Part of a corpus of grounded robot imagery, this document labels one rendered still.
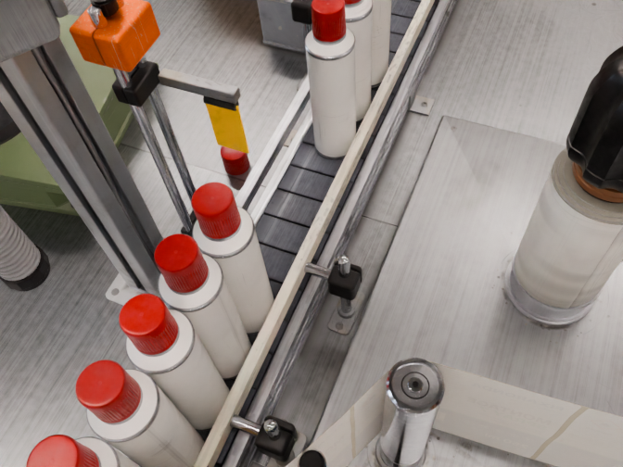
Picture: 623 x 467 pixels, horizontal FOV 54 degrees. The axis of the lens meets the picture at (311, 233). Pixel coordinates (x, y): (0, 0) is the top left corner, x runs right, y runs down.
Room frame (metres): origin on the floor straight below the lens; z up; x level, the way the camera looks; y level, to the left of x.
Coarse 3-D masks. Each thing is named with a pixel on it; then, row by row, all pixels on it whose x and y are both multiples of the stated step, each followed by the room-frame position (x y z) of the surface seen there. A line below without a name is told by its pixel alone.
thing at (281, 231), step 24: (408, 0) 0.76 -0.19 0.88; (408, 24) 0.70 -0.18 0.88; (312, 144) 0.51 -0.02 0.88; (288, 168) 0.47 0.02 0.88; (312, 168) 0.47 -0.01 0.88; (336, 168) 0.46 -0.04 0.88; (360, 168) 0.46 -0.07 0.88; (288, 192) 0.44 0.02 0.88; (312, 192) 0.43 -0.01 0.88; (264, 216) 0.40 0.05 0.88; (288, 216) 0.40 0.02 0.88; (312, 216) 0.40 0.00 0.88; (336, 216) 0.39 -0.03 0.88; (264, 240) 0.37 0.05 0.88; (288, 240) 0.37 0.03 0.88; (264, 264) 0.34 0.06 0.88; (288, 264) 0.34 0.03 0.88; (288, 312) 0.28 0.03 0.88; (264, 360) 0.23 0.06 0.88
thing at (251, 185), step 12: (300, 96) 0.51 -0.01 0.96; (288, 108) 0.49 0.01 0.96; (300, 108) 0.49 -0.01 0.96; (288, 120) 0.47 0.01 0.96; (276, 132) 0.46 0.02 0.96; (288, 132) 0.46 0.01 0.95; (276, 144) 0.44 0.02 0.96; (264, 156) 0.42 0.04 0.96; (276, 156) 0.43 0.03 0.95; (264, 168) 0.41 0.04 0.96; (252, 180) 0.39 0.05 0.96; (240, 192) 0.38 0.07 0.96; (252, 192) 0.38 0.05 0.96; (240, 204) 0.37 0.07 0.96
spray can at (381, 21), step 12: (384, 0) 0.59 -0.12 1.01; (384, 12) 0.59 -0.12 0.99; (384, 24) 0.59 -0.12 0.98; (372, 36) 0.59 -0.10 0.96; (384, 36) 0.59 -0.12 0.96; (372, 48) 0.59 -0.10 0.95; (384, 48) 0.59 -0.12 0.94; (372, 60) 0.59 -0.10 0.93; (384, 60) 0.59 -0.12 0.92; (372, 72) 0.59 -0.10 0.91; (384, 72) 0.59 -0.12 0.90; (372, 84) 0.59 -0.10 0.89
